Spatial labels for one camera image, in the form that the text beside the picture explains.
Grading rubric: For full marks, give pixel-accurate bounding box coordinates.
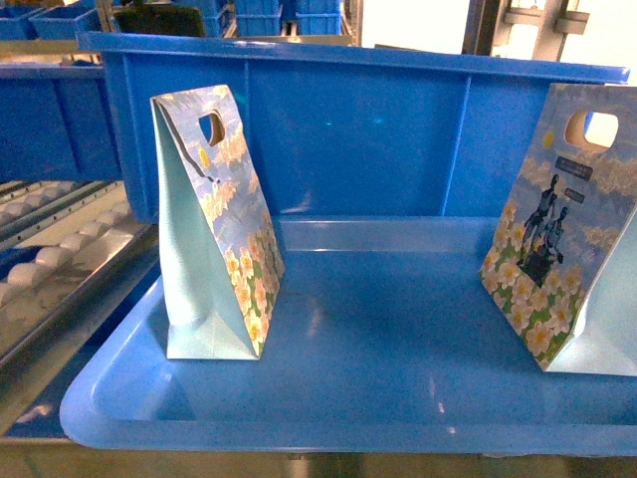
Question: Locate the roller conveyor rack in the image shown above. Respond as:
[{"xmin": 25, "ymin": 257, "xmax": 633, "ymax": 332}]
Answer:
[{"xmin": 1, "ymin": 181, "xmax": 149, "ymax": 364}]

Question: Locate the large blue plastic bin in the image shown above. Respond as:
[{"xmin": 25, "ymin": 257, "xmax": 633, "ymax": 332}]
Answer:
[{"xmin": 60, "ymin": 33, "xmax": 636, "ymax": 456}]

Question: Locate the blue bin behind left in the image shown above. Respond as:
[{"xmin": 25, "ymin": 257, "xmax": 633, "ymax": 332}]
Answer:
[{"xmin": 1, "ymin": 64, "xmax": 122, "ymax": 181}]

